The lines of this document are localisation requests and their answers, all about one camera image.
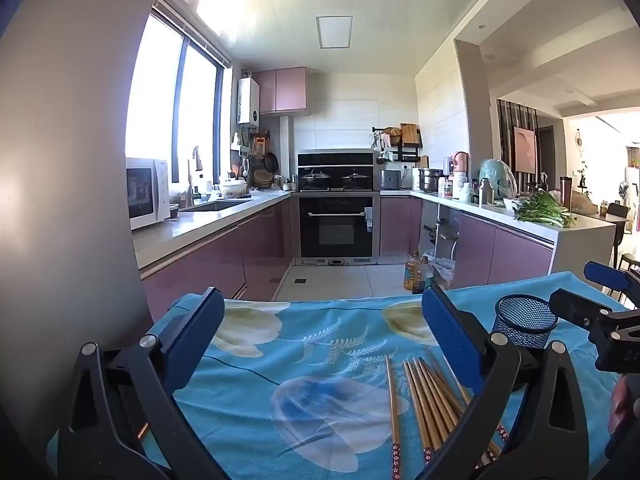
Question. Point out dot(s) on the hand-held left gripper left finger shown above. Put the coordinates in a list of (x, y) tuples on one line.
[(197, 335)]

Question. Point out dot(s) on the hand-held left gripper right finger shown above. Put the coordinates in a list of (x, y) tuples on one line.
[(450, 340)]

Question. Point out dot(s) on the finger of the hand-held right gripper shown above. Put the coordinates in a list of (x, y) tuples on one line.
[(575, 307), (602, 274)]

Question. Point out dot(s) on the black mesh utensil holder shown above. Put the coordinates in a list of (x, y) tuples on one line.
[(525, 325)]

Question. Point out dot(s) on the bunch of wooden chopsticks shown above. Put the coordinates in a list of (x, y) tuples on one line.
[(430, 405)]

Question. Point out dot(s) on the floral-tipped bamboo chopstick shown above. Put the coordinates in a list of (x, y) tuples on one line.
[(393, 410)]

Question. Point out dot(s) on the person's right hand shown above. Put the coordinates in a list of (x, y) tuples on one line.
[(627, 405)]

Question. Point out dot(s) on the black stool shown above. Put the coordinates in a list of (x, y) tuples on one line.
[(630, 257)]

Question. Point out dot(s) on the black chair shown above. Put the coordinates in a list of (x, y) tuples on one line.
[(619, 210)]

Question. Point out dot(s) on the white plastic bag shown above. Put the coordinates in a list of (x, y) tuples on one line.
[(442, 270)]

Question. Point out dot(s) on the yellow cooking oil bottle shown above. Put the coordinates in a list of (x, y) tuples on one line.
[(411, 275)]

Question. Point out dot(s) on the pink sink base cabinets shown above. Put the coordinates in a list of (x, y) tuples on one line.
[(210, 260)]

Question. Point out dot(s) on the bunch of green vegetables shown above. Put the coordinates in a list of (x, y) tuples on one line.
[(542, 210)]

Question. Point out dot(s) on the brown tumbler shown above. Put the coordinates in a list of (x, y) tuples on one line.
[(566, 192)]

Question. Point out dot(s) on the blue floral tablecloth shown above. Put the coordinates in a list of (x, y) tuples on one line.
[(310, 360)]

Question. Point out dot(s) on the kitchen sink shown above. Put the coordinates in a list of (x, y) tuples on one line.
[(220, 205)]

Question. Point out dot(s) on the steel flask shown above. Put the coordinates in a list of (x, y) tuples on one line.
[(485, 192)]

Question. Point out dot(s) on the mint green appliance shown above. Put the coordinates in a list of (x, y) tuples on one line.
[(497, 175)]

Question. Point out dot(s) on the white plastic jar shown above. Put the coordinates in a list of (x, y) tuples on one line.
[(467, 193)]

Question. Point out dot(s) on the white microwave oven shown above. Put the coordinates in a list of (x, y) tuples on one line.
[(150, 195)]

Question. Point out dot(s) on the white bowl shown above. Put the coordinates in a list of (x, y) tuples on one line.
[(234, 190)]

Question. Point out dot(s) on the steel kitchen faucet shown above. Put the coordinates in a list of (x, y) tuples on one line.
[(191, 180)]

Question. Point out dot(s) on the black built-in oven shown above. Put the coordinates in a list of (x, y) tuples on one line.
[(335, 230)]

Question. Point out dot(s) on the steel stockpot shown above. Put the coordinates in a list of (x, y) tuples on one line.
[(430, 181)]

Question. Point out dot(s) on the round woven basket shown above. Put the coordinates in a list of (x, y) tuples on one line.
[(262, 179)]

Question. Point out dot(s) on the silver countertop appliance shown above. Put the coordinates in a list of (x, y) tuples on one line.
[(390, 180)]

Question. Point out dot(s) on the pink kettle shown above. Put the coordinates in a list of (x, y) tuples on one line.
[(460, 162)]

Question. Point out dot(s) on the black pot with glass lid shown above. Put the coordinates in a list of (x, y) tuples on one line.
[(315, 180), (356, 181)]

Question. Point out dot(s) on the hanging black frying pan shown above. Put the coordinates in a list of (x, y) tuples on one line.
[(271, 162)]

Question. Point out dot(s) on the wooden cutting board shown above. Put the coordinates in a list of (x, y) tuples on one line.
[(409, 134)]

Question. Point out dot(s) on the black range hood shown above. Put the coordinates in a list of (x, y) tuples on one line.
[(335, 159)]

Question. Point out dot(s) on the white water heater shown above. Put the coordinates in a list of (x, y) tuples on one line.
[(248, 102)]

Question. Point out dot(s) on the kitchen window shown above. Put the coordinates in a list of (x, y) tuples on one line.
[(155, 100)]

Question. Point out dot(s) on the square ceiling light panel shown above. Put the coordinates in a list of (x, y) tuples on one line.
[(334, 32)]

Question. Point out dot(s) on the pink wall picture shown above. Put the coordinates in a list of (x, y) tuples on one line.
[(525, 150)]

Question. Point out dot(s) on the dark slatted wall panel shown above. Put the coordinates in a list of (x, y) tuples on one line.
[(505, 130)]

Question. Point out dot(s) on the black wall rack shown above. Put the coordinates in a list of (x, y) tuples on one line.
[(407, 152)]

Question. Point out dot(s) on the pink wall cabinet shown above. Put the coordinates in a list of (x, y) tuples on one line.
[(285, 90)]

